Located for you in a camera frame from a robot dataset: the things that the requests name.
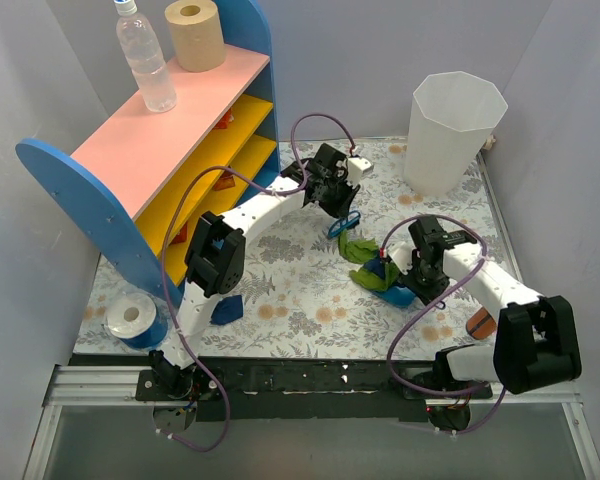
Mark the dark blue paper scrap lower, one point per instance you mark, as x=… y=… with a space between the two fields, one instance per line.
x=228 y=310

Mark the white octagonal waste bin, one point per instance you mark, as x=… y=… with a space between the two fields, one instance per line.
x=452 y=115

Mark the green paper scrap left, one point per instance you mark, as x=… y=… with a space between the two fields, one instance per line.
x=370 y=282

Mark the green paper scrap right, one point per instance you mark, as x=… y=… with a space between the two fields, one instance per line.
x=357 y=251

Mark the blue wooden shelf unit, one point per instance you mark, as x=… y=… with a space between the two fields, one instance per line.
x=142 y=177

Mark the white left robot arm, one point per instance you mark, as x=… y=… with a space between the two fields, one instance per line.
x=214 y=261

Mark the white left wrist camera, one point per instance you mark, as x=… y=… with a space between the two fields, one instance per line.
x=357 y=168

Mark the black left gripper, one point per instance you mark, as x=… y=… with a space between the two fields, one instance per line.
x=338 y=201

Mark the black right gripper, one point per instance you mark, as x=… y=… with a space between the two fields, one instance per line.
x=431 y=288

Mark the clear plastic water bottle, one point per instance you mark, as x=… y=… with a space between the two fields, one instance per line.
x=145 y=58

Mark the aluminium rail frame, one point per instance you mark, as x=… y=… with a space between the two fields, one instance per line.
x=115 y=418

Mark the orange battery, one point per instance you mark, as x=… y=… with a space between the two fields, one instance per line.
x=481 y=325

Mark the blue hand brush black bristles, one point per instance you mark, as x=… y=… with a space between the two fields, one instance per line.
x=350 y=221

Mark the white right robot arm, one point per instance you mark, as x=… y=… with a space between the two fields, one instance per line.
x=536 y=341

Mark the dark blue paper scrap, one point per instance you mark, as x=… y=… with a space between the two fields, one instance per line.
x=376 y=266
x=228 y=310

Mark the dark blue paper scrap upper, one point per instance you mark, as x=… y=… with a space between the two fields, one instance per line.
x=376 y=266

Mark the green paper scrap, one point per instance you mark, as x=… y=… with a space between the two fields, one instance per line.
x=370 y=282
x=357 y=251

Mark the brown paper roll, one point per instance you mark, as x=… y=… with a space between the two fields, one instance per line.
x=196 y=34

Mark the floral patterned table mat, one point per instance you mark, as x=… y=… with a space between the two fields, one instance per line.
x=299 y=300

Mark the red scrap on shelf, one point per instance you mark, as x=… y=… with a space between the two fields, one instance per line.
x=225 y=120

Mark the blue plastic dustpan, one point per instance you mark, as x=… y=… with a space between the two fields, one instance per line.
x=402 y=297

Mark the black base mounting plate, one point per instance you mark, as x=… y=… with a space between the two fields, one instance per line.
x=283 y=388

